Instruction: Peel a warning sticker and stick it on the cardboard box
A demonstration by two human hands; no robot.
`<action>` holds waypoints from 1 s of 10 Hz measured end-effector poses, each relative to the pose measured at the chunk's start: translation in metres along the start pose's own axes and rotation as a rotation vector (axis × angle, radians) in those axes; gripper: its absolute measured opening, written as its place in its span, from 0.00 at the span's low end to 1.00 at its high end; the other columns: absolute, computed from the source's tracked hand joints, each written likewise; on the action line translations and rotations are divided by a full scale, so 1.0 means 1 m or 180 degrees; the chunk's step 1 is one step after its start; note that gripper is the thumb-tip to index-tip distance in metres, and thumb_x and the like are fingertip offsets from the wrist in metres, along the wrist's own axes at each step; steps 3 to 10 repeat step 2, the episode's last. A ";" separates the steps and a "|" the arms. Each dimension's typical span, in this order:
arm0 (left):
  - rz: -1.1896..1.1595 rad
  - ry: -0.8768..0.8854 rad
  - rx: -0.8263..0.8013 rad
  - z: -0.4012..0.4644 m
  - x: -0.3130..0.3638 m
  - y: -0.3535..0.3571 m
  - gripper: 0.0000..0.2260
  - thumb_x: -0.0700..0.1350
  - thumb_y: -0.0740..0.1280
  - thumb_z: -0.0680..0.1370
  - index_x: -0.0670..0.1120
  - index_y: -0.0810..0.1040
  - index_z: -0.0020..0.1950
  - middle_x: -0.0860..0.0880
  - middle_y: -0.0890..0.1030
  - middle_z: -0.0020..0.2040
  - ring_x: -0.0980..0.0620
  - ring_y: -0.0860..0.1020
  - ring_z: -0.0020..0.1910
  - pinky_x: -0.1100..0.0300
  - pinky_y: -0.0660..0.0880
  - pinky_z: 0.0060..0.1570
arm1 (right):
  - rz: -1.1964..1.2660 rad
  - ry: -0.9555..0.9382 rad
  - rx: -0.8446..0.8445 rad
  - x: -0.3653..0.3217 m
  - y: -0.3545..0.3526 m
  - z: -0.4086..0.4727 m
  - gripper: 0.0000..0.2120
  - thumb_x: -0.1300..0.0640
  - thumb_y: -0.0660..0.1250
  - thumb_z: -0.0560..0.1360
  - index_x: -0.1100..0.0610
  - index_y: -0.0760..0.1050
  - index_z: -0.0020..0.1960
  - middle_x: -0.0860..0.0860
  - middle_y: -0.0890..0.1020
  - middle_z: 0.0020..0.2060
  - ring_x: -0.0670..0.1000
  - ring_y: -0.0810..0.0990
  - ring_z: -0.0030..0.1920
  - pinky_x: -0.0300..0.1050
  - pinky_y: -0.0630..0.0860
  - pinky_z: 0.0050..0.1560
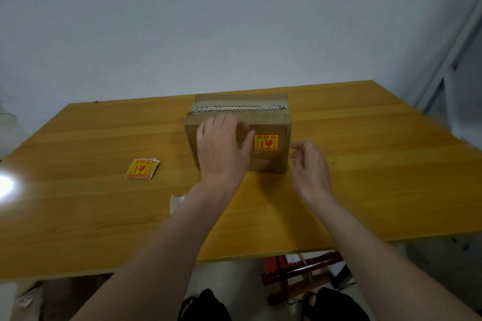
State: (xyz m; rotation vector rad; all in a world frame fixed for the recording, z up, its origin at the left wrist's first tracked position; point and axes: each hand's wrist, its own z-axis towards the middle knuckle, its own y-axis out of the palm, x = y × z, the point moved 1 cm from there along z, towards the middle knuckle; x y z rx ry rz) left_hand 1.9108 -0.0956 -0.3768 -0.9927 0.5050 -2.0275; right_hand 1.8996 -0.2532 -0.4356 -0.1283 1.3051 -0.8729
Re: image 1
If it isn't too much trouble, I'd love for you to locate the person's left hand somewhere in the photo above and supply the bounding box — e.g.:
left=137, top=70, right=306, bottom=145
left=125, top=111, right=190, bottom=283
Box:
left=196, top=114, right=257, bottom=193

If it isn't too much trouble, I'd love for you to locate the orange warning sticker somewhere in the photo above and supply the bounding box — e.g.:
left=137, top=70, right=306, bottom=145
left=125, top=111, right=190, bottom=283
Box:
left=254, top=134, right=279, bottom=152

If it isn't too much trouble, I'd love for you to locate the person's right forearm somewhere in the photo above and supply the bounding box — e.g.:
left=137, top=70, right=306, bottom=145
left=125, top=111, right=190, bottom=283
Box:
left=304, top=195, right=482, bottom=321

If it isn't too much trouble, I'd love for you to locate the person's leg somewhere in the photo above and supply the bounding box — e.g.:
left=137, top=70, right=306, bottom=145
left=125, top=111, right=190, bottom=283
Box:
left=300, top=286, right=372, bottom=321
left=178, top=288, right=232, bottom=321

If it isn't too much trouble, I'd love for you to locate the striped packing tape strip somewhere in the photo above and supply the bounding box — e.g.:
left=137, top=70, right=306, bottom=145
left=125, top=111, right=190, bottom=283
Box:
left=190, top=105, right=289, bottom=115

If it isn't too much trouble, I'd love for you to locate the person's left leg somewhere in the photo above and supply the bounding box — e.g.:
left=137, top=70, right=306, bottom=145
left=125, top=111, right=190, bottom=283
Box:
left=178, top=288, right=232, bottom=321

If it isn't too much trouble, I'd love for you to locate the brown cardboard box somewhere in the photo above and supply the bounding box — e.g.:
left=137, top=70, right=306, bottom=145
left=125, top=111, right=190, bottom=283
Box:
left=184, top=94, right=293, bottom=173

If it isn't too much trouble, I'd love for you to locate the white sticker backing paper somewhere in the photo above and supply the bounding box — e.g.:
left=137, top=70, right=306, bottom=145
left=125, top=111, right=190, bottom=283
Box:
left=170, top=192, right=189, bottom=216

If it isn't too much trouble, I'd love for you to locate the stack of orange warning stickers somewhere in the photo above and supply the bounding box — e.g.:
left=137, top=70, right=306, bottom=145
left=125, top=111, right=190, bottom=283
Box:
left=125, top=158, right=160, bottom=180

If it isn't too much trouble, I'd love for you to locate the red metal frame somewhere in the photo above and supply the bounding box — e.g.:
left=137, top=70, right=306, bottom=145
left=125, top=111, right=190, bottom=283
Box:
left=261, top=251, right=345, bottom=306

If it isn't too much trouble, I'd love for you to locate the person's left forearm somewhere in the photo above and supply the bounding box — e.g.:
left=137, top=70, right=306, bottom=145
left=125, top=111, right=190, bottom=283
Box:
left=71, top=184, right=242, bottom=321

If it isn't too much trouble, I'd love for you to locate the person's right leg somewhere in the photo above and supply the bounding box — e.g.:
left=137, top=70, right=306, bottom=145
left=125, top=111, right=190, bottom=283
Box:
left=300, top=286, right=372, bottom=321

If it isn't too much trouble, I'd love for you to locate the person's right hand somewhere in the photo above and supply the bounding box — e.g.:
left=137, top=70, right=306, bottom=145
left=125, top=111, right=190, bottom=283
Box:
left=289, top=140, right=334, bottom=206

